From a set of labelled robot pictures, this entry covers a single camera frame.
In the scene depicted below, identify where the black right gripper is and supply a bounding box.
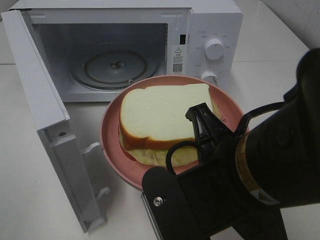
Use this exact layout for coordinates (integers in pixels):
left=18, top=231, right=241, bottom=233
left=177, top=103, right=253, bottom=235

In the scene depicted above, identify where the white bread sandwich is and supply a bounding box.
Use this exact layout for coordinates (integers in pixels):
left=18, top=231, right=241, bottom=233
left=119, top=83, right=221, bottom=166

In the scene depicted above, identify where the pink round plate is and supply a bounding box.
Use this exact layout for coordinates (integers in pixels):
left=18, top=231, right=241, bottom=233
left=100, top=75, right=244, bottom=191

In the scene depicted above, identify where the white microwave door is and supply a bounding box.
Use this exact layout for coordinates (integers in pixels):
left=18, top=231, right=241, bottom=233
left=1, top=10, right=108, bottom=232

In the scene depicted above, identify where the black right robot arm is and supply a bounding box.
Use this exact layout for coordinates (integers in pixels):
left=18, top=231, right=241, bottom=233
left=178, top=48, right=320, bottom=240

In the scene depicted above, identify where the lower white timer knob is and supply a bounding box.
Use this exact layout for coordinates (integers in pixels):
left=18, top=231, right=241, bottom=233
left=200, top=71, right=218, bottom=85

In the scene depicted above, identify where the upper white power knob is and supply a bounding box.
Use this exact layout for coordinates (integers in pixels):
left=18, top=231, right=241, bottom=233
left=203, top=37, right=225, bottom=60

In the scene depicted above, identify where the glass microwave turntable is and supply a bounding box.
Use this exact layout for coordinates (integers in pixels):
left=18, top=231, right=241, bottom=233
left=70, top=49, right=161, bottom=90

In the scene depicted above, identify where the white microwave oven body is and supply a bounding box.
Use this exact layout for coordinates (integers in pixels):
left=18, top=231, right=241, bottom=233
left=7, top=0, right=243, bottom=102

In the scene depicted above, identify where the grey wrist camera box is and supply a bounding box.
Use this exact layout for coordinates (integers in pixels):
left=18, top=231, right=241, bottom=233
left=142, top=167, right=209, bottom=240

